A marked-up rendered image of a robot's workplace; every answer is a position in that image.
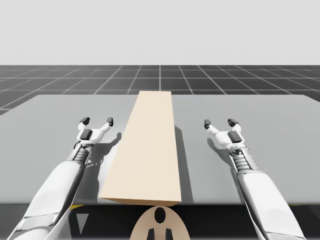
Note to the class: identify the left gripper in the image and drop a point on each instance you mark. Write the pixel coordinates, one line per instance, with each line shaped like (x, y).
(87, 136)

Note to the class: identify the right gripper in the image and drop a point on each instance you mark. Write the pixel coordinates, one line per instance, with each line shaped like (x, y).
(230, 140)

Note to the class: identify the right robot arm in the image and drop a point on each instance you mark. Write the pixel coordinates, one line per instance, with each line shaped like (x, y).
(267, 192)

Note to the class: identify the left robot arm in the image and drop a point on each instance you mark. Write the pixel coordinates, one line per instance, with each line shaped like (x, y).
(53, 186)

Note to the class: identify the tall board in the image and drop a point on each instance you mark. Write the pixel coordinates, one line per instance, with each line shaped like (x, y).
(146, 147)

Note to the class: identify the tan robot part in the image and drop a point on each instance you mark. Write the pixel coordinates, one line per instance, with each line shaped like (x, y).
(158, 225)

